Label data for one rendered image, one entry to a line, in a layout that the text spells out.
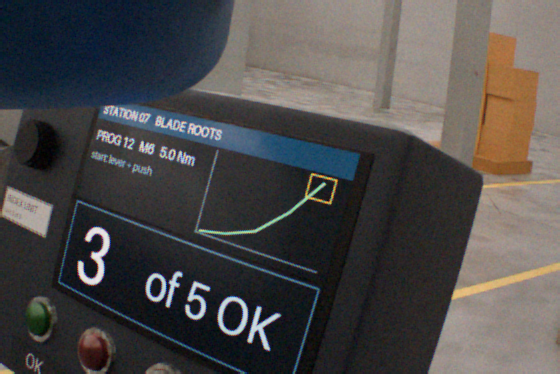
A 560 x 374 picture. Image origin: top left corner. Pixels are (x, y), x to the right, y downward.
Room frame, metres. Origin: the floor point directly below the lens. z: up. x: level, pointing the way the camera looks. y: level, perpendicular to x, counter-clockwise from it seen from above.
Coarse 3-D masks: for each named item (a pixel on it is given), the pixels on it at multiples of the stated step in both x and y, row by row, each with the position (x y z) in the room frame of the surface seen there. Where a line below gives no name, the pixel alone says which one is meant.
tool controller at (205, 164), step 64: (64, 128) 0.41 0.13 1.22; (128, 128) 0.38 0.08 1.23; (192, 128) 0.36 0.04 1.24; (256, 128) 0.34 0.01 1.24; (320, 128) 0.32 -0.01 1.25; (384, 128) 0.31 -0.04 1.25; (64, 192) 0.39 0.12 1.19; (128, 192) 0.36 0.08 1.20; (192, 192) 0.34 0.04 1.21; (256, 192) 0.32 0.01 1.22; (320, 192) 0.31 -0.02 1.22; (384, 192) 0.30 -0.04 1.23; (448, 192) 0.34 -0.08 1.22; (0, 256) 0.41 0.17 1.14; (128, 256) 0.35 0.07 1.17; (192, 256) 0.33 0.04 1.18; (256, 256) 0.31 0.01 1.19; (320, 256) 0.30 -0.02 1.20; (384, 256) 0.29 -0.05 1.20; (448, 256) 0.35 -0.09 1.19; (0, 320) 0.39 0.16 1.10; (64, 320) 0.36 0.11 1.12; (128, 320) 0.34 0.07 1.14; (192, 320) 0.32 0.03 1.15; (256, 320) 0.30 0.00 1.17; (320, 320) 0.29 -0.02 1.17; (384, 320) 0.30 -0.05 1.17
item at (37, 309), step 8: (40, 296) 0.38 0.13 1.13; (32, 304) 0.37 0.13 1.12; (40, 304) 0.37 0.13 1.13; (48, 304) 0.37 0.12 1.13; (32, 312) 0.37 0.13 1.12; (40, 312) 0.37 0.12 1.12; (48, 312) 0.37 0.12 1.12; (32, 320) 0.37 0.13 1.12; (40, 320) 0.36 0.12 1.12; (48, 320) 0.37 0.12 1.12; (56, 320) 0.37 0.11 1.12; (32, 328) 0.36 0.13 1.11; (40, 328) 0.36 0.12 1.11; (48, 328) 0.36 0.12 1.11; (56, 328) 0.37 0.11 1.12; (32, 336) 0.37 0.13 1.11; (40, 336) 0.37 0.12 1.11; (48, 336) 0.36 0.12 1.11
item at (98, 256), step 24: (72, 216) 0.38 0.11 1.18; (96, 216) 0.37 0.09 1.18; (120, 216) 0.36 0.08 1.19; (72, 240) 0.38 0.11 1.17; (96, 240) 0.37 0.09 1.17; (120, 240) 0.36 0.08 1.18; (72, 264) 0.37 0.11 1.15; (96, 264) 0.36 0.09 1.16; (120, 264) 0.35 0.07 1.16; (72, 288) 0.37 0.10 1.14; (96, 288) 0.36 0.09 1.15; (120, 288) 0.35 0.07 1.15
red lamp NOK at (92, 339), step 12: (84, 336) 0.35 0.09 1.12; (96, 336) 0.34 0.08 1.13; (108, 336) 0.34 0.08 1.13; (84, 348) 0.34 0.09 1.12; (96, 348) 0.34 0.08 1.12; (108, 348) 0.34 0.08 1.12; (84, 360) 0.34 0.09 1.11; (96, 360) 0.33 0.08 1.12; (108, 360) 0.34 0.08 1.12; (96, 372) 0.34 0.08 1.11; (108, 372) 0.34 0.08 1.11
